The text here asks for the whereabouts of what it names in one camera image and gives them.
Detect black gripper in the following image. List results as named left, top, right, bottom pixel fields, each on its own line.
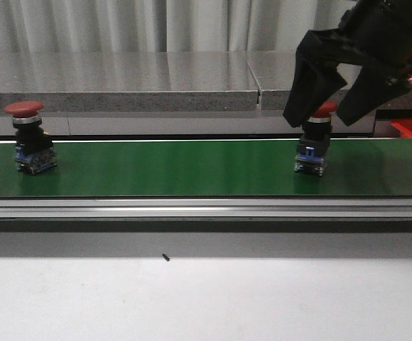
left=283, top=1, right=412, bottom=127

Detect red mushroom push button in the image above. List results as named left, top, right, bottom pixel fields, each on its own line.
left=4, top=100, right=58, bottom=175
left=294, top=100, right=338, bottom=176

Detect grey stone counter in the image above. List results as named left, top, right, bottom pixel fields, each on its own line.
left=0, top=47, right=412, bottom=138

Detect green conveyor belt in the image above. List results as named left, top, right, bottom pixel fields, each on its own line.
left=0, top=139, right=412, bottom=197

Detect white pleated curtain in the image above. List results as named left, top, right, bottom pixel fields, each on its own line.
left=0, top=1, right=353, bottom=53

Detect aluminium conveyor frame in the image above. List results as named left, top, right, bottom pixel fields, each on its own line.
left=0, top=197, right=412, bottom=221

